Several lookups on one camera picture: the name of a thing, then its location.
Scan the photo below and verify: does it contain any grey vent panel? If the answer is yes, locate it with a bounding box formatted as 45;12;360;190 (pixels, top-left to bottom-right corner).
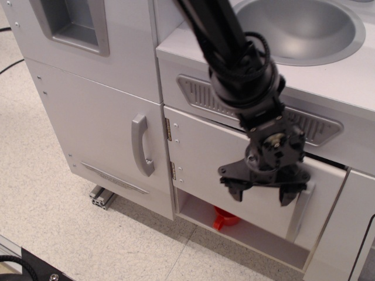
176;74;344;146

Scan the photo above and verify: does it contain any red plastic cup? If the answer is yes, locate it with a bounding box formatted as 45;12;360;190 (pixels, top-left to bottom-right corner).
213;206;240;231

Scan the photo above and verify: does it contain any black ribbed hose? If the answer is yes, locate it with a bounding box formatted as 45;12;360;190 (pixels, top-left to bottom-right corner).
0;254;33;281

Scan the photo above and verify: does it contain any white toy fridge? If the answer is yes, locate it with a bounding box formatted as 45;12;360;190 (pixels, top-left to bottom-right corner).
1;1;175;219

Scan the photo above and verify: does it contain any aluminium extrusion bar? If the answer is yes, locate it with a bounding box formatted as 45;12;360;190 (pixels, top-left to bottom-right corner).
89;185;117;210

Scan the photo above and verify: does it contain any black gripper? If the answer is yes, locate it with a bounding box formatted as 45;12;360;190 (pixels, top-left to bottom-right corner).
218;114;310;206

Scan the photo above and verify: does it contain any white cabinet door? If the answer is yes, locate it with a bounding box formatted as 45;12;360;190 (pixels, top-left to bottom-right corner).
303;169;374;280
164;107;346;249

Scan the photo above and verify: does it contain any metal door hinge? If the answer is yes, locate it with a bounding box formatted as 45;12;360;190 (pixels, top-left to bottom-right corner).
165;118;172;141
170;161;176;180

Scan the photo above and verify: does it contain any grey metal sink bowl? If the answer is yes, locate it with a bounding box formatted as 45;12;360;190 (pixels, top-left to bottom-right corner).
233;1;366;67

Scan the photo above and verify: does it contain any grey fridge door handle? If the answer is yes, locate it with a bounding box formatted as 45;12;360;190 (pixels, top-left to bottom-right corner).
131;114;155;177

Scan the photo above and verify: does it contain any upper metal door hinge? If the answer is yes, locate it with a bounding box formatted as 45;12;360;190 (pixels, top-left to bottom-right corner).
165;118;172;141

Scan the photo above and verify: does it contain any grey cabinet door handle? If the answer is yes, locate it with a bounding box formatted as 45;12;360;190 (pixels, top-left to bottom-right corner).
285;181;316;243

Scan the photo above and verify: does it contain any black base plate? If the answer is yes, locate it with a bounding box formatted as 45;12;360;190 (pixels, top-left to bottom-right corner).
0;247;80;281

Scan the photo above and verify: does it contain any black floor cable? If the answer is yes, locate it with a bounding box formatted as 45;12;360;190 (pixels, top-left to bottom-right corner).
0;26;25;74

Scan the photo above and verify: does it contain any white toy kitchen cabinet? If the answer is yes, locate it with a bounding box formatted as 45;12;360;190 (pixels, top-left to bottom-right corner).
156;1;374;274

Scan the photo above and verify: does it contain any lower metal door hinge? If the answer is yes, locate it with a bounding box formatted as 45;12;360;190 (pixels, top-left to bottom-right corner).
170;161;176;180

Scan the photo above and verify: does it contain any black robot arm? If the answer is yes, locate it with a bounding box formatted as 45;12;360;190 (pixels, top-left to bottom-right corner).
176;1;310;206

